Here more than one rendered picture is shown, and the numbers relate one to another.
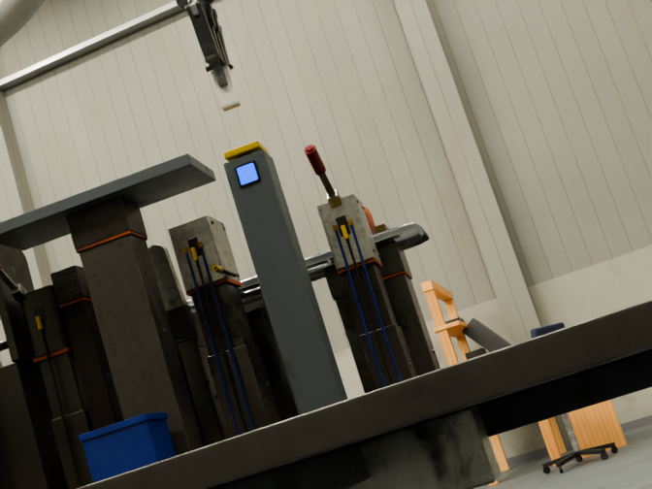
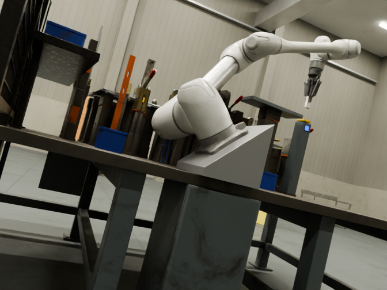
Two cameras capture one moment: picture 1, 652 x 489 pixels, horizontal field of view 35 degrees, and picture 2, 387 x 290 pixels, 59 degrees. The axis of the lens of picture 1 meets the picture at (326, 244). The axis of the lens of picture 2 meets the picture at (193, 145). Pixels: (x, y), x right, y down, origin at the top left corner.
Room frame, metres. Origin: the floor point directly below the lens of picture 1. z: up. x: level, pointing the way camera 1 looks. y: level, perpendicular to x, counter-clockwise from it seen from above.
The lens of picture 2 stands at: (0.29, 1.74, 0.72)
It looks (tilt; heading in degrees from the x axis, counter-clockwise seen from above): 4 degrees up; 325
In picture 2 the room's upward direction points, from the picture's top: 14 degrees clockwise
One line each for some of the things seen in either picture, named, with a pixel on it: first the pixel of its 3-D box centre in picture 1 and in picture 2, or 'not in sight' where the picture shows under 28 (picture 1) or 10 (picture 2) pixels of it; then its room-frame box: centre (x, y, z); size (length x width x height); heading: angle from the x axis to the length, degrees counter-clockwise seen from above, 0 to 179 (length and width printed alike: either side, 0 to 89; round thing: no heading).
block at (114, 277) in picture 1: (138, 337); (261, 147); (1.66, 0.34, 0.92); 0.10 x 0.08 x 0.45; 82
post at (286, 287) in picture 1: (287, 288); (295, 158); (1.62, 0.08, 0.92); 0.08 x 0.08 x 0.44; 82
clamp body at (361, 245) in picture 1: (370, 302); (288, 166); (1.76, -0.04, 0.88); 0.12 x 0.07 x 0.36; 172
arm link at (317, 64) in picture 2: not in sight; (316, 66); (1.63, 0.08, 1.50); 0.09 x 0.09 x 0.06
